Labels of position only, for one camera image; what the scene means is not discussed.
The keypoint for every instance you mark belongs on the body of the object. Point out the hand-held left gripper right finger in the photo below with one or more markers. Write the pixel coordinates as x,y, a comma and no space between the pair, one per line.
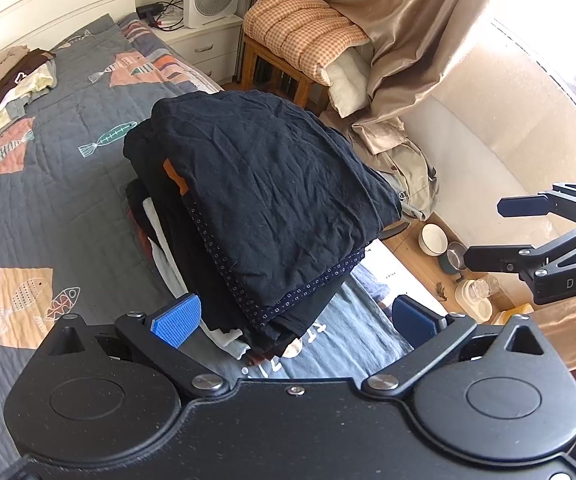
413,322

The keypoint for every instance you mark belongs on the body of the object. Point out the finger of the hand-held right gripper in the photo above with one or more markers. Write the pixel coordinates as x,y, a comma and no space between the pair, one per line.
498,257
523,206

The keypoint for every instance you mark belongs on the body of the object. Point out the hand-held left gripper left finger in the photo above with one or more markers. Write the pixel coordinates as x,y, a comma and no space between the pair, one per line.
178,322

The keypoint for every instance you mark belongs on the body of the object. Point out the black shirt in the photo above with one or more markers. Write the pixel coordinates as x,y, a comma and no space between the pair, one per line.
268,175

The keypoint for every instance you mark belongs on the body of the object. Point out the stack of folded dark clothes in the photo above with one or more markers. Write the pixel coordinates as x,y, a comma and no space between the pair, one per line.
203,270

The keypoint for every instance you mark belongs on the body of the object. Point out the glass jar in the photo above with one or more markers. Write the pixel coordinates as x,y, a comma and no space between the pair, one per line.
484,287

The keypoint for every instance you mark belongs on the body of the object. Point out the metal cup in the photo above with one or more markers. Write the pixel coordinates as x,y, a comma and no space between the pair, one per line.
455,260

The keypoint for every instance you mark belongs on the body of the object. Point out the white round container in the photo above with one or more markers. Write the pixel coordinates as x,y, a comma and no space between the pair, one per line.
468,306

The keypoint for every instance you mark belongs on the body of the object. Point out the yellow container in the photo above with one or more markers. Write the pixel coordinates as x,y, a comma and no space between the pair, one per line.
513,314

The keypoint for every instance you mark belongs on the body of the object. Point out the white bowl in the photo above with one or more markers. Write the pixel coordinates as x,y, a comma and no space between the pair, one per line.
430,237

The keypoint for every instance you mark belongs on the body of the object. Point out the khaki cloth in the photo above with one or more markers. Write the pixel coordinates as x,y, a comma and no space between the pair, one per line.
408,170

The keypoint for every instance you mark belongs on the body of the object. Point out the grey printed quilt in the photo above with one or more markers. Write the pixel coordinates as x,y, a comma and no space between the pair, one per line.
43,220

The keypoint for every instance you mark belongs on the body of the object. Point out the white pillow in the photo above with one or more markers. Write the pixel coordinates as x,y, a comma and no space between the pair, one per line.
348,80

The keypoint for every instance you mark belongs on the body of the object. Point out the beige curtain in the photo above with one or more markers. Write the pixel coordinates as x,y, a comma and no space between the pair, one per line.
408,20

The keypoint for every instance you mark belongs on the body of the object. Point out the wooden chair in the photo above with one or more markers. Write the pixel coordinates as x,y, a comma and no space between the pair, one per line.
250,55

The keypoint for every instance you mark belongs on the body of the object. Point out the white nightstand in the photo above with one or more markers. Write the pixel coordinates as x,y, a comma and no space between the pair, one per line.
208,45

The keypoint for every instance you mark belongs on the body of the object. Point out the black power adapter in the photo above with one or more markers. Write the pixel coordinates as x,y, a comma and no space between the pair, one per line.
149,10

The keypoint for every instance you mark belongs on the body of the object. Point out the white headboard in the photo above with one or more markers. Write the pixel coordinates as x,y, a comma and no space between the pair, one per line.
43,0

